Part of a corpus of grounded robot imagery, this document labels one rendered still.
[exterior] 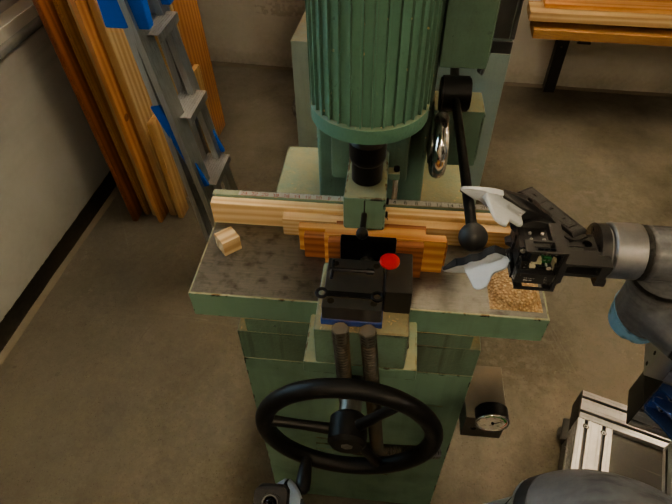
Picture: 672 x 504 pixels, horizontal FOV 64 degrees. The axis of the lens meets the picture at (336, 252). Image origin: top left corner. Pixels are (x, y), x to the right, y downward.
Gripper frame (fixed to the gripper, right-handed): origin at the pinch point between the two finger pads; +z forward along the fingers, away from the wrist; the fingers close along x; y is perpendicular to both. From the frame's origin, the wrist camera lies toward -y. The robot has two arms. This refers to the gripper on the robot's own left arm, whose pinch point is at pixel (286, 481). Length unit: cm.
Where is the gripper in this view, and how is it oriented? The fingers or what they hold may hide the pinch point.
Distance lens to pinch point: 92.8
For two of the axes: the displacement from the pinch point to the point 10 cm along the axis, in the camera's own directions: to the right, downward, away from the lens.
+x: 9.9, 0.7, -0.8
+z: 1.0, -2.8, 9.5
